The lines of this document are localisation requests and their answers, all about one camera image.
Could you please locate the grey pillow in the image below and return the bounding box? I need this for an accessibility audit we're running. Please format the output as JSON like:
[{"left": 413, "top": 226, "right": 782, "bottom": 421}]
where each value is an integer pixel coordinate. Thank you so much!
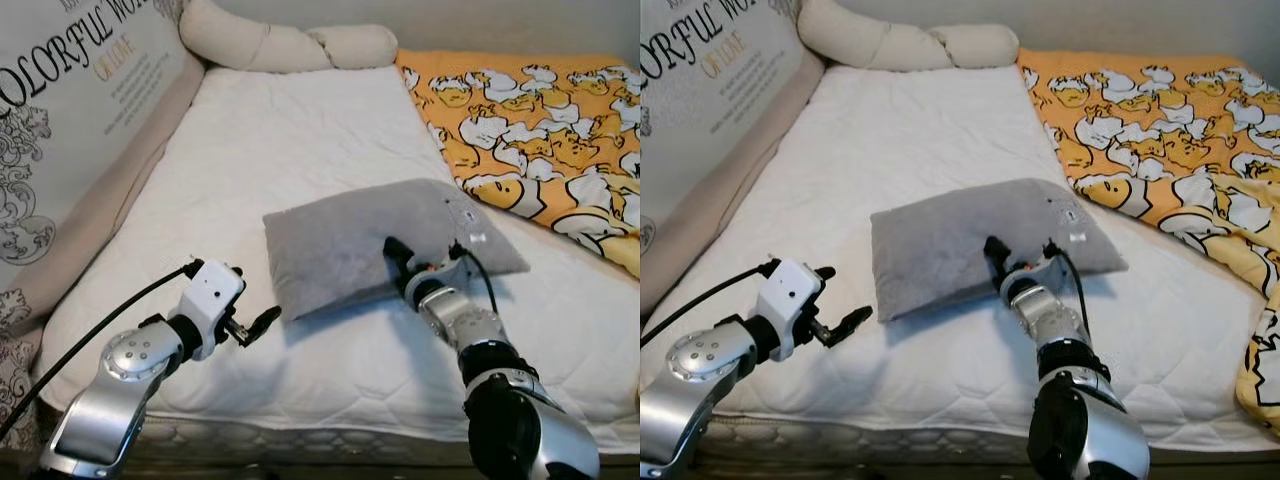
[
  {"left": 868, "top": 178, "right": 1129, "bottom": 323},
  {"left": 262, "top": 178, "right": 531, "bottom": 323}
]

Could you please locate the yellow egg print blanket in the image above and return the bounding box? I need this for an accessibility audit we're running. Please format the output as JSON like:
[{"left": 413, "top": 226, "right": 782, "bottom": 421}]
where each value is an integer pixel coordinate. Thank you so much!
[
  {"left": 1015, "top": 50, "right": 1280, "bottom": 436},
  {"left": 395, "top": 50, "right": 641, "bottom": 281}
]

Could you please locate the grey quilted mattress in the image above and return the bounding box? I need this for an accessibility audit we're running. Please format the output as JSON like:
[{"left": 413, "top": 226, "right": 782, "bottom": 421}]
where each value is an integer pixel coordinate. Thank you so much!
[
  {"left": 30, "top": 400, "right": 641, "bottom": 466},
  {"left": 690, "top": 410, "right": 1271, "bottom": 463}
]

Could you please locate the white quilted mattress pad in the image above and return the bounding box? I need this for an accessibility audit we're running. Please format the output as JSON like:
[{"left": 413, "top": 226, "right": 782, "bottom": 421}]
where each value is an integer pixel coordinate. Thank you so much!
[
  {"left": 35, "top": 65, "right": 641, "bottom": 431},
  {"left": 690, "top": 65, "right": 1263, "bottom": 431}
]

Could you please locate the long beige bolster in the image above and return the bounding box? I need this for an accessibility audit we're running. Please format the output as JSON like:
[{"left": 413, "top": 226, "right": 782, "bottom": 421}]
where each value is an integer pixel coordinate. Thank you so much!
[
  {"left": 178, "top": 0, "right": 399, "bottom": 74},
  {"left": 797, "top": 0, "right": 1021, "bottom": 71}
]

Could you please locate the printed grey headboard cushion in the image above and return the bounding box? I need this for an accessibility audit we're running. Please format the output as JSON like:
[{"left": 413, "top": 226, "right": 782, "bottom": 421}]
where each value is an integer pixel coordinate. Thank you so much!
[
  {"left": 640, "top": 0, "right": 827, "bottom": 321},
  {"left": 0, "top": 0, "right": 208, "bottom": 441}
]

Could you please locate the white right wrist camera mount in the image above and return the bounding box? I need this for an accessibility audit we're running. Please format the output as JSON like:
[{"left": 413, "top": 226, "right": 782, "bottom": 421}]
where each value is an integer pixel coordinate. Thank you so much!
[
  {"left": 418, "top": 252, "right": 471, "bottom": 293},
  {"left": 1015, "top": 255, "right": 1063, "bottom": 291}
]

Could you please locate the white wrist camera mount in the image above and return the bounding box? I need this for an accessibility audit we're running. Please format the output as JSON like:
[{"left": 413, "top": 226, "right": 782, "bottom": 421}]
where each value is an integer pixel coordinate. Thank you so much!
[
  {"left": 757, "top": 258, "right": 837, "bottom": 346},
  {"left": 1015, "top": 255, "right": 1063, "bottom": 291},
  {"left": 178, "top": 260, "right": 247, "bottom": 346},
  {"left": 418, "top": 252, "right": 471, "bottom": 293}
]

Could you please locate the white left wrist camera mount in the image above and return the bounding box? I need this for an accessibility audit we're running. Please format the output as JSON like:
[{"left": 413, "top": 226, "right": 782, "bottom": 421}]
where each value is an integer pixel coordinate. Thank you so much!
[
  {"left": 757, "top": 258, "right": 837, "bottom": 346},
  {"left": 178, "top": 260, "right": 247, "bottom": 346}
]

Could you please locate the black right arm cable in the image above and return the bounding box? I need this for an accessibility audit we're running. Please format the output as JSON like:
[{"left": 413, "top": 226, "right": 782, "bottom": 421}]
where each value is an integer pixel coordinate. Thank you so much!
[
  {"left": 450, "top": 240, "right": 499, "bottom": 316},
  {"left": 1045, "top": 240, "right": 1091, "bottom": 341}
]

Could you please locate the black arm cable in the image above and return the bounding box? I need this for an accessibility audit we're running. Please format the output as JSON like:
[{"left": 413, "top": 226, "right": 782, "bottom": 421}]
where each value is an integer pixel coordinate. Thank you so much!
[
  {"left": 1045, "top": 240, "right": 1091, "bottom": 341},
  {"left": 450, "top": 240, "right": 499, "bottom": 316},
  {"left": 0, "top": 258, "right": 204, "bottom": 443},
  {"left": 640, "top": 258, "right": 781, "bottom": 346}
]

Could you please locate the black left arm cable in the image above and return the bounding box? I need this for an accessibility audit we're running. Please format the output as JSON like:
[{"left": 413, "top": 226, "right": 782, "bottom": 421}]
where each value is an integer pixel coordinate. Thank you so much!
[
  {"left": 0, "top": 258, "right": 204, "bottom": 443},
  {"left": 640, "top": 258, "right": 781, "bottom": 346}
]

